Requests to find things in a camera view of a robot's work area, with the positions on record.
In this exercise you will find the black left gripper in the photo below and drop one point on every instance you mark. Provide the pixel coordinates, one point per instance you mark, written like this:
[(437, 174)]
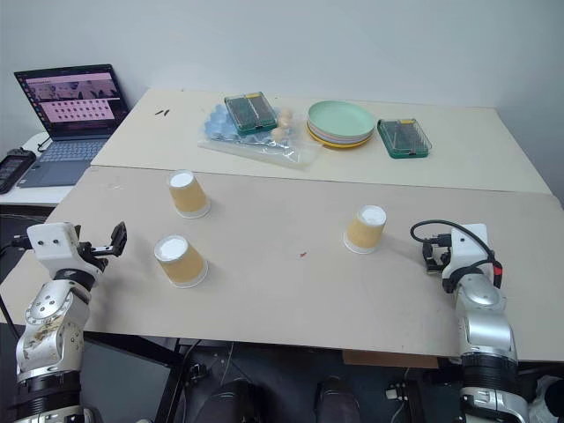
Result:
[(90, 260)]

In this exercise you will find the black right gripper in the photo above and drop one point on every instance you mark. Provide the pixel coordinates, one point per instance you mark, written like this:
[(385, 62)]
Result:
[(442, 249)]

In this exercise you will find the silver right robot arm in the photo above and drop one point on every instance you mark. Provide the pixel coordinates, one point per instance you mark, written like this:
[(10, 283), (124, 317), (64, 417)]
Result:
[(482, 326)]

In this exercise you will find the brown paper cup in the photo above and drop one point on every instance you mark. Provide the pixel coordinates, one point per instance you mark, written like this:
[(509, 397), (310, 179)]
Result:
[(365, 231), (181, 262), (188, 196)]

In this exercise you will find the white side table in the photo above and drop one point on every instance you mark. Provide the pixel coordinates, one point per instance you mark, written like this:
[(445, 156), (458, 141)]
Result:
[(26, 196)]

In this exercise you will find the brown cardboard piece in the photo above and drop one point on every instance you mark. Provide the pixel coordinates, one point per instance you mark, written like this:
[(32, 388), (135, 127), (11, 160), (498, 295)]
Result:
[(390, 359)]

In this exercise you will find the green clear-lid screwdriver bit box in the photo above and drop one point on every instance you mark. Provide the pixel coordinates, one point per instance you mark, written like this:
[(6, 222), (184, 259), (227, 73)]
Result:
[(404, 137), (250, 112)]

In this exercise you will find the black handheld device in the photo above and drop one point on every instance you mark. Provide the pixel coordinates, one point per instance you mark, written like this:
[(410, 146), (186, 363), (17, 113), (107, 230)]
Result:
[(13, 169)]

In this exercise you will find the open grey laptop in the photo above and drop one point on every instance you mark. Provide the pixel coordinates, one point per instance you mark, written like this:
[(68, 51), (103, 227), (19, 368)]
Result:
[(75, 114)]

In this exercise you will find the white power strip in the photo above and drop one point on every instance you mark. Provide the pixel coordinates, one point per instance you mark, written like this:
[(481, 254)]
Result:
[(395, 393)]

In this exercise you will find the yellow plate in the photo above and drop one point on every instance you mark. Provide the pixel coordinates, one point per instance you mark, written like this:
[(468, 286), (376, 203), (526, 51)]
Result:
[(341, 146)]

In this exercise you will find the pink plate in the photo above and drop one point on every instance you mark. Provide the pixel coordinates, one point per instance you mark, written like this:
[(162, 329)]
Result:
[(339, 139)]

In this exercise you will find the blue plastic pieces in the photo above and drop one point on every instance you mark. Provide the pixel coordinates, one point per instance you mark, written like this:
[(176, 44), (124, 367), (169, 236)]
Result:
[(220, 123)]

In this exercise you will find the green plate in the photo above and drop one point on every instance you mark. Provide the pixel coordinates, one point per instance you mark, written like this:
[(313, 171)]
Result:
[(341, 118)]

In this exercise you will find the dark rounded shape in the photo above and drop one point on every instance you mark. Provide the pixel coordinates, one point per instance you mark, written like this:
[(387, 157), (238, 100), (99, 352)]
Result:
[(338, 401), (235, 403)]

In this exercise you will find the clear plastic bag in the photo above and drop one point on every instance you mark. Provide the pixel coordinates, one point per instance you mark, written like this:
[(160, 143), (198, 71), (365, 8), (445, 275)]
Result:
[(291, 152)]

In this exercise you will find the white crumpled bag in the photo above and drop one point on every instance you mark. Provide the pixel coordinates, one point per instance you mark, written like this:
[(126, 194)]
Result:
[(548, 403)]

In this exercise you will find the beige egg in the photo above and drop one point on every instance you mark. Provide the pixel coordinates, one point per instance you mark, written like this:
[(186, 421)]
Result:
[(286, 114), (278, 133), (284, 123)]

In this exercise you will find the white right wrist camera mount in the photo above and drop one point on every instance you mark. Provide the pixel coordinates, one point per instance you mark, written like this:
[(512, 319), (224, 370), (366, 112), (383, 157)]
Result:
[(468, 249)]

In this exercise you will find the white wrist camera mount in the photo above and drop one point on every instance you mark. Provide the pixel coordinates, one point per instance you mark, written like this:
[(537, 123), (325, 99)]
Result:
[(468, 249), (50, 247)]

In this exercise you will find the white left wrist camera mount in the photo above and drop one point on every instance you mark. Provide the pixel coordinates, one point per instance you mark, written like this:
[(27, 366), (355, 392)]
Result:
[(50, 247)]

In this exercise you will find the black table frame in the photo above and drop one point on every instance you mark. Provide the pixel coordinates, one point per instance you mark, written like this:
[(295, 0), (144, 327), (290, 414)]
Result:
[(169, 379)]

